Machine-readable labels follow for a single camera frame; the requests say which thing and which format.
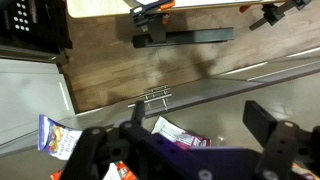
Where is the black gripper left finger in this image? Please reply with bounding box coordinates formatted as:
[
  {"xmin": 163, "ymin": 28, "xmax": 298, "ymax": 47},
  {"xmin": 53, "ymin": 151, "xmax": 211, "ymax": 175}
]
[{"xmin": 59, "ymin": 99, "xmax": 148, "ymax": 180}]

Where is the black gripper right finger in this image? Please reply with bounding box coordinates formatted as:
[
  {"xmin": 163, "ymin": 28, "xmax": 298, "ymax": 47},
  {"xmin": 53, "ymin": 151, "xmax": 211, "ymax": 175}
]
[{"xmin": 242, "ymin": 100, "xmax": 302, "ymax": 180}]

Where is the pink and white sachet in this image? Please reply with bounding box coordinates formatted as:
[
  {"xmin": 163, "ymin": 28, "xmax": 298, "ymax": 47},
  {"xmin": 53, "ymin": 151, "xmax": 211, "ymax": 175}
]
[{"xmin": 151, "ymin": 115, "xmax": 212, "ymax": 150}]

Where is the orange sachet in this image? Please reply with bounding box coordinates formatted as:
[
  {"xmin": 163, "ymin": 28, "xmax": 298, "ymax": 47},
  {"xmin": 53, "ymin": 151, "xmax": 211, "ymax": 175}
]
[{"xmin": 49, "ymin": 161, "xmax": 138, "ymax": 180}]

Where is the blue and white sachet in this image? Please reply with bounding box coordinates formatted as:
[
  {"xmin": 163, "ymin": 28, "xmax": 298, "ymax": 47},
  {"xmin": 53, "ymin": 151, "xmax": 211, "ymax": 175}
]
[{"xmin": 37, "ymin": 114, "xmax": 83, "ymax": 161}]

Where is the large orange white snack bag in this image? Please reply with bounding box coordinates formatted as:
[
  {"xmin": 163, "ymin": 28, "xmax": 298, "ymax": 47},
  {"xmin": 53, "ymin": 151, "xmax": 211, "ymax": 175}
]
[{"xmin": 292, "ymin": 162, "xmax": 320, "ymax": 180}]

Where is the orange and black clamp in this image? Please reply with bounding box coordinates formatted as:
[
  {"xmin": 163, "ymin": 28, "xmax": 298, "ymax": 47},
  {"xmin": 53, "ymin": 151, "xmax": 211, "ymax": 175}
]
[{"xmin": 129, "ymin": 0, "xmax": 177, "ymax": 44}]

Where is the black metal bar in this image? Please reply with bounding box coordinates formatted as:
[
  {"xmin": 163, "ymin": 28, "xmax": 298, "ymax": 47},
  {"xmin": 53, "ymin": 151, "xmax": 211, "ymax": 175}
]
[{"xmin": 132, "ymin": 27, "xmax": 235, "ymax": 49}]

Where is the white lower cabinet door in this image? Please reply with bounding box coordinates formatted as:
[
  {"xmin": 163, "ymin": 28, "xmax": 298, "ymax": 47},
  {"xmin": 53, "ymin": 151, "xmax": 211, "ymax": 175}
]
[{"xmin": 0, "ymin": 58, "xmax": 78, "ymax": 146}]

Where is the light wooden table board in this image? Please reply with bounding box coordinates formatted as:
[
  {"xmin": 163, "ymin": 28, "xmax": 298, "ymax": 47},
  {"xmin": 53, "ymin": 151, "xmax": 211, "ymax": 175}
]
[{"xmin": 66, "ymin": 0, "xmax": 288, "ymax": 19}]

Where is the black built-in appliance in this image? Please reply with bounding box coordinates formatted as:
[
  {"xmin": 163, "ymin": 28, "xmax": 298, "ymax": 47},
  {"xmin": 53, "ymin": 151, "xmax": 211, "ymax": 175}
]
[{"xmin": 0, "ymin": 0, "xmax": 73, "ymax": 65}]

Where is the silver lower cabinet handle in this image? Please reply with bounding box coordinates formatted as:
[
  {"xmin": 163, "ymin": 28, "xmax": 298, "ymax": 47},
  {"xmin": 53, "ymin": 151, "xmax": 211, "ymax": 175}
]
[{"xmin": 127, "ymin": 84, "xmax": 173, "ymax": 112}]

